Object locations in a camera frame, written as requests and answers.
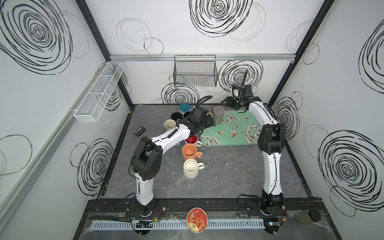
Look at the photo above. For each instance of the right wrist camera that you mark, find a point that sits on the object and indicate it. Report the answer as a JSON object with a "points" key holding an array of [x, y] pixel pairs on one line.
{"points": [[236, 91]]}

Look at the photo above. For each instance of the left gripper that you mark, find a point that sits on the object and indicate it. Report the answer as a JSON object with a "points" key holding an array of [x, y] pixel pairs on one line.
{"points": [[208, 119]]}

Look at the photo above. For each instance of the white slotted cable duct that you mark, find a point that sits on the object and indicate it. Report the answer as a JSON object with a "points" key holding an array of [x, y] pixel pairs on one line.
{"points": [[215, 224]]}

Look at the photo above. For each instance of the cream white mug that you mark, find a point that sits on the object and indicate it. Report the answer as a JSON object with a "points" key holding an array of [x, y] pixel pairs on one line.
{"points": [[194, 140]]}

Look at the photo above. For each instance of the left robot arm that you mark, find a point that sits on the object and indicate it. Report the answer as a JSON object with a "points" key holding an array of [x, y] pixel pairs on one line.
{"points": [[147, 157]]}

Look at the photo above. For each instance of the black wire basket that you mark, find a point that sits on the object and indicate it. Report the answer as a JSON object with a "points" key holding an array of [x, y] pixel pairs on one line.
{"points": [[199, 71]]}

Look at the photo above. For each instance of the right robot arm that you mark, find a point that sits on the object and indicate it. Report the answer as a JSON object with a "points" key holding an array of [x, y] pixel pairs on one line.
{"points": [[270, 142]]}

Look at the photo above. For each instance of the small black device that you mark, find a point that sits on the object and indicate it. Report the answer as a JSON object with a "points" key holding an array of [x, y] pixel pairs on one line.
{"points": [[139, 131]]}

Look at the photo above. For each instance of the teal and white mug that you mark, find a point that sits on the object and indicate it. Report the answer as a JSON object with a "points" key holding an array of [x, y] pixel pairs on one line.
{"points": [[184, 107]]}

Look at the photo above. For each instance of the white wire shelf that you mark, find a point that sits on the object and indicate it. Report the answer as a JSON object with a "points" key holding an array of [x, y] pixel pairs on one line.
{"points": [[103, 94]]}

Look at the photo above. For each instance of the black lid jar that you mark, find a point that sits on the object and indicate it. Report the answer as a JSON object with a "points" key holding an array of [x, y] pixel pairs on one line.
{"points": [[309, 216]]}

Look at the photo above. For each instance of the white speckled mug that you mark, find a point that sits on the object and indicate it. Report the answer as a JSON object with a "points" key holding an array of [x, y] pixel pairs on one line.
{"points": [[191, 168]]}

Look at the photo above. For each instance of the orange peach mug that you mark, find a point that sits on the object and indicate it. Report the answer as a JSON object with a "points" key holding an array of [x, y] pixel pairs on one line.
{"points": [[190, 151]]}

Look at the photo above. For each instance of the green floral tray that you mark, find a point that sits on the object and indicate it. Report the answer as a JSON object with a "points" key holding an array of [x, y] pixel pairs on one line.
{"points": [[237, 129]]}

